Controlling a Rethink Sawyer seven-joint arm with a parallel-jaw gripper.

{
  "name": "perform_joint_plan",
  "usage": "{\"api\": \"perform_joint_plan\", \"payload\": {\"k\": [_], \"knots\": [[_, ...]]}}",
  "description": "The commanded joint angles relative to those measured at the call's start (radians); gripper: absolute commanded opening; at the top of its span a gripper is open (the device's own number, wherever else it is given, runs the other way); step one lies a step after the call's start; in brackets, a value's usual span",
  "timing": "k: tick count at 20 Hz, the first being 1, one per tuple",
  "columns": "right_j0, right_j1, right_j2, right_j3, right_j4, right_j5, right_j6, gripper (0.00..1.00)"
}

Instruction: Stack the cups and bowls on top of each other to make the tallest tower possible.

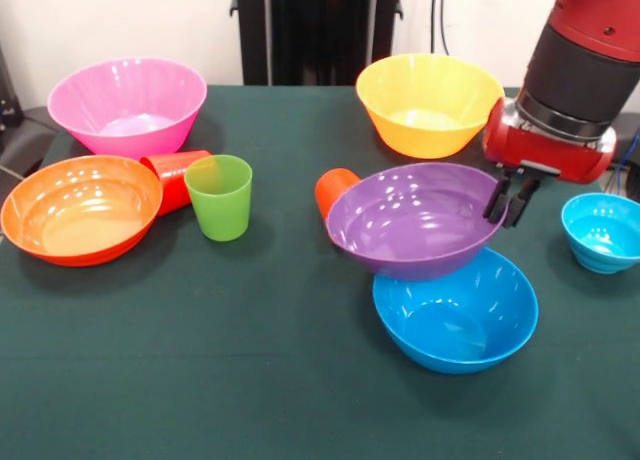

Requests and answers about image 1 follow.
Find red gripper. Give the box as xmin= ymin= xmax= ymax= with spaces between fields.
xmin=482 ymin=97 xmax=619 ymax=230

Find purple bowl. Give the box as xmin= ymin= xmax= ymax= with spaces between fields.
xmin=325 ymin=162 xmax=510 ymax=281

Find sky blue bowl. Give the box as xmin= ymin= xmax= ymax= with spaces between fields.
xmin=372 ymin=247 xmax=540 ymax=375

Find orange cup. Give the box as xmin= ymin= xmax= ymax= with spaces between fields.
xmin=314 ymin=168 xmax=362 ymax=221

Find red cup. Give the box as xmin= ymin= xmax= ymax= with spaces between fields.
xmin=139 ymin=149 xmax=214 ymax=217

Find large pink bowl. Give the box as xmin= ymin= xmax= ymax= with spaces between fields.
xmin=47 ymin=57 xmax=209 ymax=161

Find small cyan ribbed bowl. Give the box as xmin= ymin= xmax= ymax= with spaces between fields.
xmin=560 ymin=192 xmax=640 ymax=275

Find large yellow bowl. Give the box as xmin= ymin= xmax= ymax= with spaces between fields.
xmin=355 ymin=52 xmax=506 ymax=160

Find green cup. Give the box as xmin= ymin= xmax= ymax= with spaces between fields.
xmin=183 ymin=154 xmax=254 ymax=243

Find dark green tablecloth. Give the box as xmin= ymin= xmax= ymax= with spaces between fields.
xmin=0 ymin=85 xmax=640 ymax=460

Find orange bowl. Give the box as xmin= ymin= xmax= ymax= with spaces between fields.
xmin=0 ymin=154 xmax=165 ymax=268

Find black stand base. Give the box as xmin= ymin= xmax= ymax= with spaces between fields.
xmin=0 ymin=104 xmax=59 ymax=181

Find blue cable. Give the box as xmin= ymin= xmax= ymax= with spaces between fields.
xmin=615 ymin=134 xmax=640 ymax=201

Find black wall cables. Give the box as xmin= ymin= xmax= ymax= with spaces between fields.
xmin=430 ymin=0 xmax=451 ymax=57

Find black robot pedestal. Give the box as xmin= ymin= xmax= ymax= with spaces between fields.
xmin=229 ymin=0 xmax=404 ymax=87

